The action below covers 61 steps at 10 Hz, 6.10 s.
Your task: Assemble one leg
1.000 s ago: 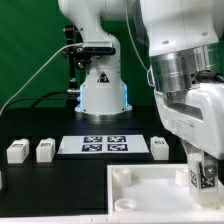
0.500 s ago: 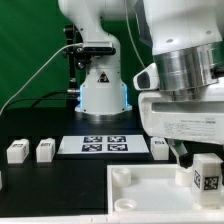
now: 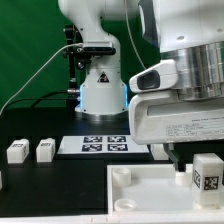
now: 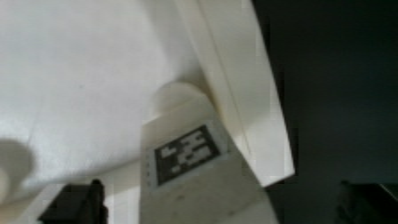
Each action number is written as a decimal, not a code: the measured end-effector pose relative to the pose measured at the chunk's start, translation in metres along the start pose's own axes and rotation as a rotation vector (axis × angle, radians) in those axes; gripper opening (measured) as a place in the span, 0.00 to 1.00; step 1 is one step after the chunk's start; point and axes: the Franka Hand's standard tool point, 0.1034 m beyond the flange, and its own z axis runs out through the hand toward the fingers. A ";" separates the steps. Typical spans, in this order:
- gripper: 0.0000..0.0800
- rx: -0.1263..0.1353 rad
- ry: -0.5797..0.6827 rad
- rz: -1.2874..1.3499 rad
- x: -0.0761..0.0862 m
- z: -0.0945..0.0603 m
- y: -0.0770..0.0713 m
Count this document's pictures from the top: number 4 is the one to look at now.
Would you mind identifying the white table leg with tag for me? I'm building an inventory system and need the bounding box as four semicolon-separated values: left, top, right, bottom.
138;83;278;224

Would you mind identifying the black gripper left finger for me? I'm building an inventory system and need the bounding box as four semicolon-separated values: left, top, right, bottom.
37;179;108;224

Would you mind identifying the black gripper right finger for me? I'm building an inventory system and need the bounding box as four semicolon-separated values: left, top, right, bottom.
333;181;398;224

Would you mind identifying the white square table top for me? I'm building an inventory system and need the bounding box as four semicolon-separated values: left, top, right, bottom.
0;0;294;224

